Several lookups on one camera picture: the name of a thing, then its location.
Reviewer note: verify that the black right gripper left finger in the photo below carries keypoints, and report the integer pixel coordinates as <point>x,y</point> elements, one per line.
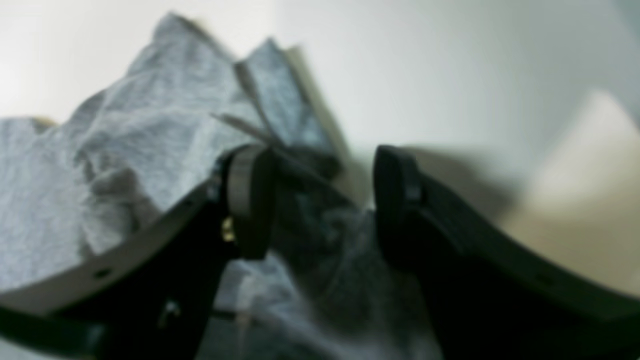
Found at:
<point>150,298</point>

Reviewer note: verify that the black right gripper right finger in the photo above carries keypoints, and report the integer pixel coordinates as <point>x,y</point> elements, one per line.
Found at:
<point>489,297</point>

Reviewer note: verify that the grey t-shirt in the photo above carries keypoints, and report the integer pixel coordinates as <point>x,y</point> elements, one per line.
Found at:
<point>72,191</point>

